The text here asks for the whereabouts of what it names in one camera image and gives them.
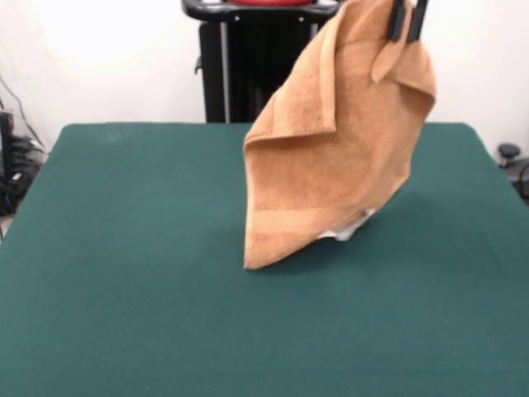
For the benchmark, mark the orange terry towel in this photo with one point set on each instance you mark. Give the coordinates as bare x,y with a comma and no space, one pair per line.
330,165

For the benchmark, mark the dark green table cloth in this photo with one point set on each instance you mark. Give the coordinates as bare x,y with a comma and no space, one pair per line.
103,289

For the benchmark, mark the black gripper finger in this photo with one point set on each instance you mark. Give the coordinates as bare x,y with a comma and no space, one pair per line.
398,20
417,20

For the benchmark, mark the black office chair base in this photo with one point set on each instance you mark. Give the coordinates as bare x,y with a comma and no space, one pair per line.
514,161

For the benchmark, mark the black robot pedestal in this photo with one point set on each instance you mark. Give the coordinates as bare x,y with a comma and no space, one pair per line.
248,70

